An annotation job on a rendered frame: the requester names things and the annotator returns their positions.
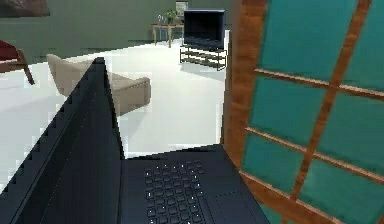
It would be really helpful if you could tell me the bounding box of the beige armchair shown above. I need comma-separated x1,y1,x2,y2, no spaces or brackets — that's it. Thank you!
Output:
46,53,152,117

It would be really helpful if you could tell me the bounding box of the pale framed wall picture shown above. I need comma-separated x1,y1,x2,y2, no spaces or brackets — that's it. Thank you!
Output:
175,0,189,17

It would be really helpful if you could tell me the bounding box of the black laptop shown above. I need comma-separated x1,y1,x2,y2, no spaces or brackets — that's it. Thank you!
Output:
0,57,270,224

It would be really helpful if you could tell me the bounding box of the wooden side table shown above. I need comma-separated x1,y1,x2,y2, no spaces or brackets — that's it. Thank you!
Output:
151,22,185,49

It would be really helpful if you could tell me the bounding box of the dark framed wall picture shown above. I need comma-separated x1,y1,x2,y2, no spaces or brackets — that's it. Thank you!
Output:
0,0,51,18

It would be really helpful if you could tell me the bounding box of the black television set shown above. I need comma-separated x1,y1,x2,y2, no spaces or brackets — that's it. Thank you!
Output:
183,9,226,52

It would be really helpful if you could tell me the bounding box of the wooden teal panel door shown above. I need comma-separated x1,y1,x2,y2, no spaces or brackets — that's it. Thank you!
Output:
220,0,384,224

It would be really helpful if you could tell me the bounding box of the green house plant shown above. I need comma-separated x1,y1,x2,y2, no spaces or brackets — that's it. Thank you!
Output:
164,8,179,25

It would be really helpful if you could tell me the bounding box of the red wooden chair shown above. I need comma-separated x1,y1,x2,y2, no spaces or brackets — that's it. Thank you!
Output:
0,39,36,86

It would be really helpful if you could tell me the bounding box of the dark metal television stand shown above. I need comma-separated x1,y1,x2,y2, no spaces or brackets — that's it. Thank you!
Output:
179,44,228,72

